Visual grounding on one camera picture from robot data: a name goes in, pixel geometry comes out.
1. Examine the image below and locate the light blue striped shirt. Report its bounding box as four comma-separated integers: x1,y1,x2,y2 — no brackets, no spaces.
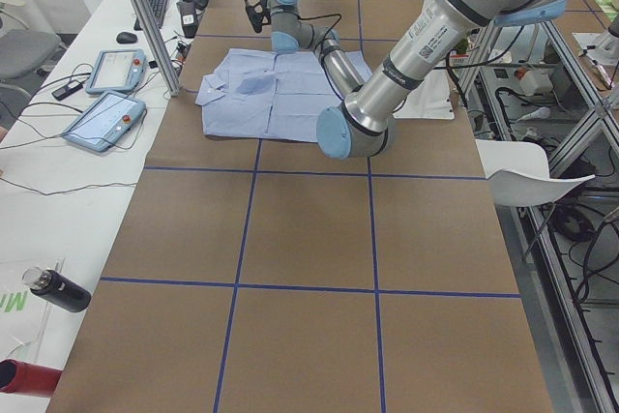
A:
194,47,373,144

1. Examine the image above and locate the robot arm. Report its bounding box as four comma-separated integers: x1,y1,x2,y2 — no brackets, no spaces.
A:
267,0,364,98
316,0,567,160

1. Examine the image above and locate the lower teach pendant tablet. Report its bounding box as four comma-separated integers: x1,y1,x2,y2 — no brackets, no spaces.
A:
61,91,146,153

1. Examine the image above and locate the teach pendant tablet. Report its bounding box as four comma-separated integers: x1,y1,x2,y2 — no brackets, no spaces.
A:
61,91,146,153
84,48,147,95

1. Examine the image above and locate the white plastic chair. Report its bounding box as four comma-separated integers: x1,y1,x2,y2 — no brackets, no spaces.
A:
475,139,595,207

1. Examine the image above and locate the upper teach pendant tablet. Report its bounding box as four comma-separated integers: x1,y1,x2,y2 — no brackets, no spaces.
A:
84,48,147,95

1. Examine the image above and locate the black computer mouse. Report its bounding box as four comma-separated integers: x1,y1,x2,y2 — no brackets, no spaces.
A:
116,31,138,44

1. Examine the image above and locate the black keyboard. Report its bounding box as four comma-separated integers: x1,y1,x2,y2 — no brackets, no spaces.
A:
147,0,169,28

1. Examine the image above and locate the small black phone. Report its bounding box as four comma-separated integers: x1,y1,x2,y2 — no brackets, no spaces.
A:
51,80,83,101

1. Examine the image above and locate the black water bottle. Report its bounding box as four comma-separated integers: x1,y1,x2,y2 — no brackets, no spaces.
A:
22,267,91,312

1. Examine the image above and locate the white plastic bag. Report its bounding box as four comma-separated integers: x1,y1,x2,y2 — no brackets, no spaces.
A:
0,258,64,363

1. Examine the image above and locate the red bottle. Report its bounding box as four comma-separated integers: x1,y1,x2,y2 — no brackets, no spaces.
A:
1,359,63,398

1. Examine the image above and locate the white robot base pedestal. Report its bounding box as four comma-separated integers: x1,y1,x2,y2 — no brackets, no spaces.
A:
394,71,455,120

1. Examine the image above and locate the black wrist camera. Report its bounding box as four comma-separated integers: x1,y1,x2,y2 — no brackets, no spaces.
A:
244,0,271,34

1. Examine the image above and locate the aluminium frame post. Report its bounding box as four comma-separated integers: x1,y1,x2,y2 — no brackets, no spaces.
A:
130,0,181,97

